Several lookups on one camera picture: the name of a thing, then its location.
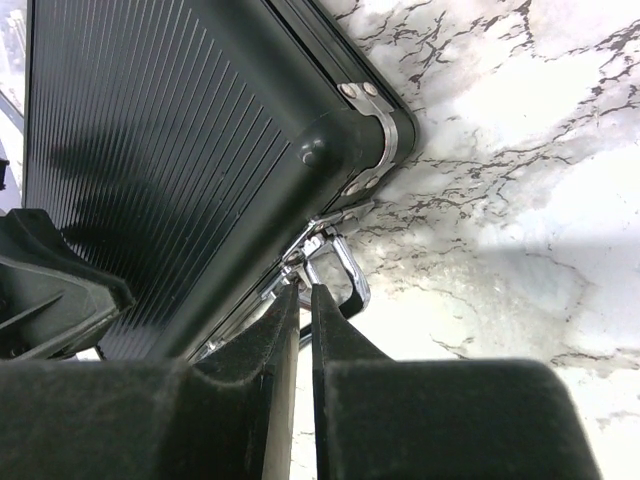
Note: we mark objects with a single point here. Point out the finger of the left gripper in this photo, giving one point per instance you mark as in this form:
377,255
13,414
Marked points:
53,303

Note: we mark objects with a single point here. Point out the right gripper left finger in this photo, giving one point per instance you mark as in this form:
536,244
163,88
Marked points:
229,416

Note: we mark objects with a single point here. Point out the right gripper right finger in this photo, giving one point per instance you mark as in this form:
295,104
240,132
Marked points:
378,418

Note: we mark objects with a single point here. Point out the black poker set case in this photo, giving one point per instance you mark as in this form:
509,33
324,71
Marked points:
184,146

